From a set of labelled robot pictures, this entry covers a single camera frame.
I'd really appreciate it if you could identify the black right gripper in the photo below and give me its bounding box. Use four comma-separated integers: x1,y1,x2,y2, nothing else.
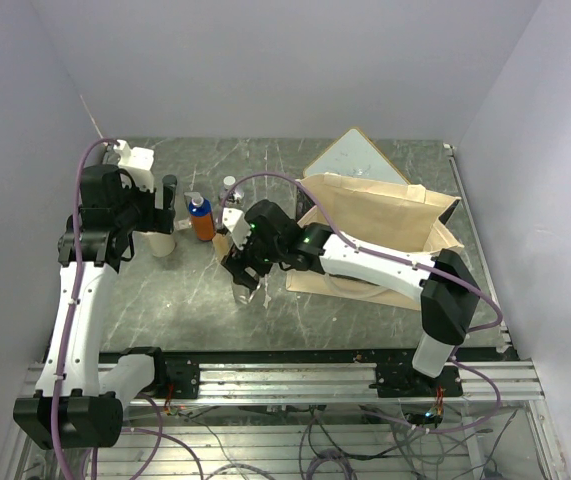
221,222,285,289

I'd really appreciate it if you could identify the orange blue spray bottle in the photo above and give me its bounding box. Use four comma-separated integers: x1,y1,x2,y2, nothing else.
184,191,215,242

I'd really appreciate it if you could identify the cream canvas tote bag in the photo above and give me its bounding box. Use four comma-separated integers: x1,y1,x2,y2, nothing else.
286,173,464,311

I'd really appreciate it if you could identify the clear bottle with dark cap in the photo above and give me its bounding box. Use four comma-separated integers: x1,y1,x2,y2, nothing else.
229,259,265,305

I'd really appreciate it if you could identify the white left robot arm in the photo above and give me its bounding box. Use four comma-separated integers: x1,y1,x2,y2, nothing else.
13,164,177,450

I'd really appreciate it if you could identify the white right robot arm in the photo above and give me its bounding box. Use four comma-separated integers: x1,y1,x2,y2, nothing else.
221,200,478,396

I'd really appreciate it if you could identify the beige squeeze tube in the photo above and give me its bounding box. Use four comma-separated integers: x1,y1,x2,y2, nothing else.
212,233,230,263

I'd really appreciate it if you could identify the cream cylindrical bottle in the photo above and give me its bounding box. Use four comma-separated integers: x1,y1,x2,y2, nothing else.
143,232,176,258

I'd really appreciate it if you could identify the yellow-framed small whiteboard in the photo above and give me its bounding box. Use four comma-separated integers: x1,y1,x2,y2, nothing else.
303,128,410,185

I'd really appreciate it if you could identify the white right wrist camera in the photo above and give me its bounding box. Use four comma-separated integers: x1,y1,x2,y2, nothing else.
222,208,251,250

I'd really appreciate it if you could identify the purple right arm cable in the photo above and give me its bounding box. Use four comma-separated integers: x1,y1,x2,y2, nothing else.
217,172,505,435

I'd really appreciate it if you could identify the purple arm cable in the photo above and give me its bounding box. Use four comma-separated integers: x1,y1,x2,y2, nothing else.
48,138,206,480
217,172,505,435

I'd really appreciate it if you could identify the aluminium front frame rail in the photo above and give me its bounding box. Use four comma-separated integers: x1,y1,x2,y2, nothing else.
168,361,544,406

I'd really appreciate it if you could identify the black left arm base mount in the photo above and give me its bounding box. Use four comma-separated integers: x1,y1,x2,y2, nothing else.
142,360,201,400

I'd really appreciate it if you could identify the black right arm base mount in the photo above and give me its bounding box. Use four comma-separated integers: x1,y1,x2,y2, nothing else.
369,363,463,398

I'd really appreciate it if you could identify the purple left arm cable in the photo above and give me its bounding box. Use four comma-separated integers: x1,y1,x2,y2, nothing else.
48,138,206,480

